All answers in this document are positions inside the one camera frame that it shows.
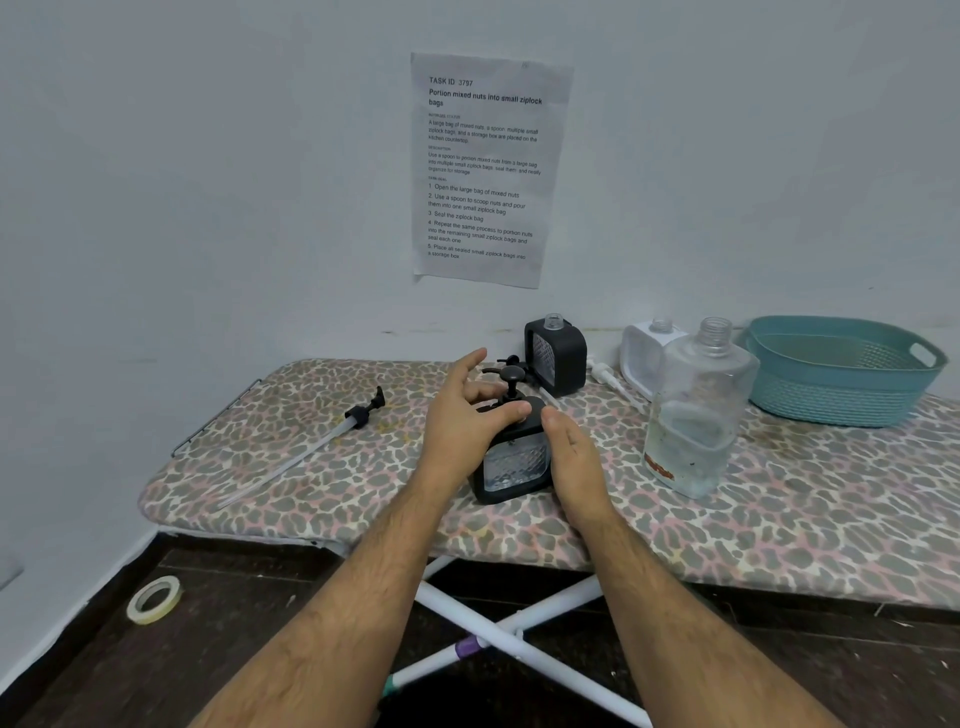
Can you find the person's right forearm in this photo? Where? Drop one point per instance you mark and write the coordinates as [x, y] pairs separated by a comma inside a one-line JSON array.
[[675, 637]]

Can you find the leopard print ironing board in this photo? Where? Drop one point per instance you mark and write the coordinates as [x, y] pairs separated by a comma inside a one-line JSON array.
[[787, 510]]

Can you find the black pump with long tube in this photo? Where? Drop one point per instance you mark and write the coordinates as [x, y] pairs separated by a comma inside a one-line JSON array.
[[356, 415]]

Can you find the printed paper sheet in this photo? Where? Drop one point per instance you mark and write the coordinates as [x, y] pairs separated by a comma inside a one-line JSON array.
[[487, 172]]

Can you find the white ironing board legs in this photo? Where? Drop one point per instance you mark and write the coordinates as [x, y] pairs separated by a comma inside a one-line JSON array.
[[525, 654]]

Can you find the person's right hand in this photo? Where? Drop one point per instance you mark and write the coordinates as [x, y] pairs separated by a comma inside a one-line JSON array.
[[577, 472]]

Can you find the small black pump head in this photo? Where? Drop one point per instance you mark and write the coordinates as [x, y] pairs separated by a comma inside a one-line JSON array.
[[511, 360], [512, 379]]

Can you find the black square dispenser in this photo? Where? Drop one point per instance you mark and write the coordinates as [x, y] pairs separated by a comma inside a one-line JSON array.
[[570, 360], [514, 469]]

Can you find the small white pump head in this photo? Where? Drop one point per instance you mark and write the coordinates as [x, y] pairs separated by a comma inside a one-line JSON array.
[[607, 377]]

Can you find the person's left forearm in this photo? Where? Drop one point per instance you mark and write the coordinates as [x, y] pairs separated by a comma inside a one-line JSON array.
[[337, 615]]

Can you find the transparent bottle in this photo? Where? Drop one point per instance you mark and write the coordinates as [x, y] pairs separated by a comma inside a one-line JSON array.
[[697, 442]]

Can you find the white tape roll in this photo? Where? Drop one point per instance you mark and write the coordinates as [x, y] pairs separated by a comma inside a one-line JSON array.
[[136, 613]]

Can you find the person's left hand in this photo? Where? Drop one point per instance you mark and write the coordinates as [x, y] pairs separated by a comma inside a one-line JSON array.
[[457, 435]]

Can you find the teal plastic basket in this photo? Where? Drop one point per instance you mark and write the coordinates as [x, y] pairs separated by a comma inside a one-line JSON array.
[[840, 390]]

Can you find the white square soap dispenser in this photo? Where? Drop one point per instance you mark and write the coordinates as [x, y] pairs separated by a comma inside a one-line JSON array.
[[637, 360]]

